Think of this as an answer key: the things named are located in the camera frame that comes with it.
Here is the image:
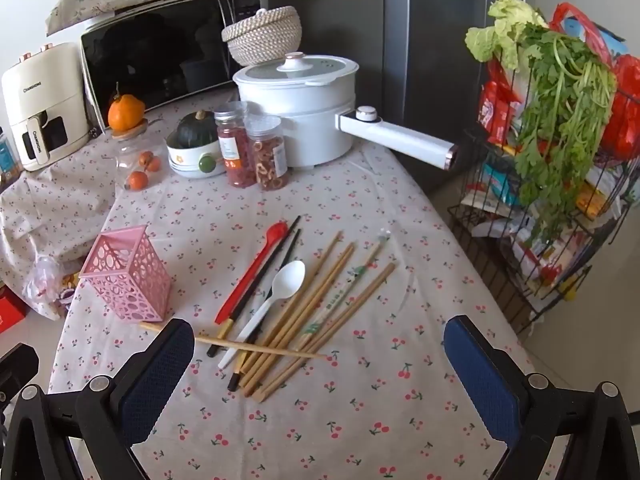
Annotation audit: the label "crosswise bamboo chopstick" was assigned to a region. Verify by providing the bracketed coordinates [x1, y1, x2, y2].
[138, 320, 328, 360]

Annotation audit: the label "black chopstick gold band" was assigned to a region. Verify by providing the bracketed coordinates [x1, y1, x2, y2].
[216, 216, 300, 339]

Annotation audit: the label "white plastic spoon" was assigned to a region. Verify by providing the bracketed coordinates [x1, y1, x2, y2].
[236, 260, 306, 342]

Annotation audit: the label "paper disposable chopsticks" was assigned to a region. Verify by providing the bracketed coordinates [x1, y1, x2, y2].
[294, 229, 390, 350]

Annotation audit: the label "red box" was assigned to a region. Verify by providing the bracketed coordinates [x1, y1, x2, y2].
[0, 286, 28, 333]

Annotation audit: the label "pink perforated utensil holder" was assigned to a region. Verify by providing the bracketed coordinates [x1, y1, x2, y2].
[79, 226, 171, 323]

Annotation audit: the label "cherry print tablecloth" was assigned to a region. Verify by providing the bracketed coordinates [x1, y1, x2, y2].
[1, 136, 530, 479]

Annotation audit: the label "red plastic spoon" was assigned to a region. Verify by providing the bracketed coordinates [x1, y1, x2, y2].
[214, 221, 288, 325]

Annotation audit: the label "glass jar with tomatoes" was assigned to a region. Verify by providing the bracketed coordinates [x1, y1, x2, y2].
[113, 118, 168, 192]

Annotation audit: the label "white bowl with squash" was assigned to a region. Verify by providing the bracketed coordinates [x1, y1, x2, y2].
[166, 131, 226, 179]

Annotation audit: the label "jar of red dried fruit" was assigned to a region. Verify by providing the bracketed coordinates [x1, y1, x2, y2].
[214, 101, 256, 188]

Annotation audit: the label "dark green squash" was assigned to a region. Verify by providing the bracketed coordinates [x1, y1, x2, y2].
[176, 110, 218, 148]

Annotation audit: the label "jar of dried rings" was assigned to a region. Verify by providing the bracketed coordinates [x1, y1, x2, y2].
[245, 114, 288, 191]

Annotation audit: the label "orange on jar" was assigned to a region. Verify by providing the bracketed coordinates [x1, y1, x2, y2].
[107, 84, 145, 133]

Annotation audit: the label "red plastic bag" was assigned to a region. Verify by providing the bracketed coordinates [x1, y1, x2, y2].
[465, 2, 639, 160]

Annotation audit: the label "green leafy vegetables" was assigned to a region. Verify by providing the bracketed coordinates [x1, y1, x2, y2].
[464, 0, 617, 242]

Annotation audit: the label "cream air fryer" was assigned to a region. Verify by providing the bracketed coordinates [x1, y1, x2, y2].
[1, 42, 90, 171]

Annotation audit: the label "black microwave oven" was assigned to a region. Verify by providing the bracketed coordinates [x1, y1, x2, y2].
[80, 0, 266, 129]

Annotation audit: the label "white electric pot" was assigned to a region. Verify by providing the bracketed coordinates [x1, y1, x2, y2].
[233, 52, 457, 170]

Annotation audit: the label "grey refrigerator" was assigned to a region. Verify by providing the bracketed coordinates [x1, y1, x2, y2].
[268, 0, 495, 193]

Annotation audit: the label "woven lidded basket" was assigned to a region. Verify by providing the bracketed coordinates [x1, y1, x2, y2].
[221, 6, 303, 67]

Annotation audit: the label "black wire rack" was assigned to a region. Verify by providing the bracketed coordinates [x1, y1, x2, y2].
[448, 61, 639, 333]

